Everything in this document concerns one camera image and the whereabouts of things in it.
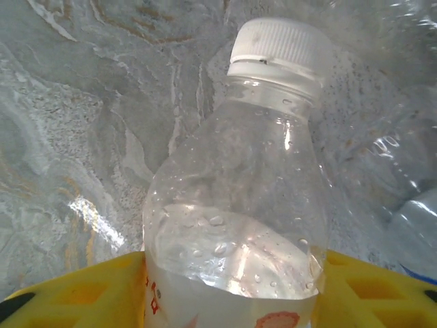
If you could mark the white red label long bottle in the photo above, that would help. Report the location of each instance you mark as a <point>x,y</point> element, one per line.
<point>239,171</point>

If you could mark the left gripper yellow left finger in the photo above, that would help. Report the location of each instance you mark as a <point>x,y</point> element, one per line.
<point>85,300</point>

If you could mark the clear bottle red cap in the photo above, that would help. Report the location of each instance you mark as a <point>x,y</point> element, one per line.
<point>392,102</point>

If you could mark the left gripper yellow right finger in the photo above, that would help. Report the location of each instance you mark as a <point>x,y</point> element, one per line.
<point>375,300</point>

